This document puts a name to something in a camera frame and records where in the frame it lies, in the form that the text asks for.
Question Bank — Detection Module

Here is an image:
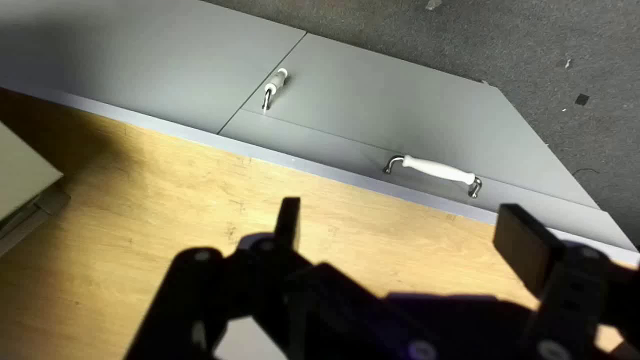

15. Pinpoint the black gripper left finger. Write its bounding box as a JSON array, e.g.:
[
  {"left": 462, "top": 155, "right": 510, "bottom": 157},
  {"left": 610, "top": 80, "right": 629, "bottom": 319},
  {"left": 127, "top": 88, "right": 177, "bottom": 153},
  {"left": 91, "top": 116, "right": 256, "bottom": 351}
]
[{"left": 126, "top": 195, "right": 316, "bottom": 360}]

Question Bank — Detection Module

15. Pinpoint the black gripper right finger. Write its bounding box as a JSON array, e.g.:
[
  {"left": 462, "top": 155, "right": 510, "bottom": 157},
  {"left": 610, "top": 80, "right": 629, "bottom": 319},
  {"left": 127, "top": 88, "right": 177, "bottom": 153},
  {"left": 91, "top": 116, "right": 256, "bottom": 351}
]
[{"left": 490, "top": 203, "right": 640, "bottom": 360}]

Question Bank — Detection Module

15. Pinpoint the gray desk cabinet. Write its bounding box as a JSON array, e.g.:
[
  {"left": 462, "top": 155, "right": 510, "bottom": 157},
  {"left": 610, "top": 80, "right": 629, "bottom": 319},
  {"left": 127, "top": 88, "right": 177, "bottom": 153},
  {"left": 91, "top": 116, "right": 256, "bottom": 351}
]
[{"left": 0, "top": 0, "right": 640, "bottom": 254}]

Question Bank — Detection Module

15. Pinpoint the long white desk drawer handle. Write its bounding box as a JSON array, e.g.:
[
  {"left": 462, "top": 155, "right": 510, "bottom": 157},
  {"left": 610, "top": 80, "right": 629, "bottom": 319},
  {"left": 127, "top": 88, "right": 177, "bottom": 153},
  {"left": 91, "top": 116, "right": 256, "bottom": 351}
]
[{"left": 381, "top": 153, "right": 486, "bottom": 200}]

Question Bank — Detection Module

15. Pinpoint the short white desk door handle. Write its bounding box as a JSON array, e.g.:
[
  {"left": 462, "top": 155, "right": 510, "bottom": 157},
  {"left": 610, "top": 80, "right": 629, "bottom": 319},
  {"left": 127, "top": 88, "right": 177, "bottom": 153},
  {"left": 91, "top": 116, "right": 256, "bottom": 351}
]
[{"left": 258, "top": 65, "right": 292, "bottom": 115}]

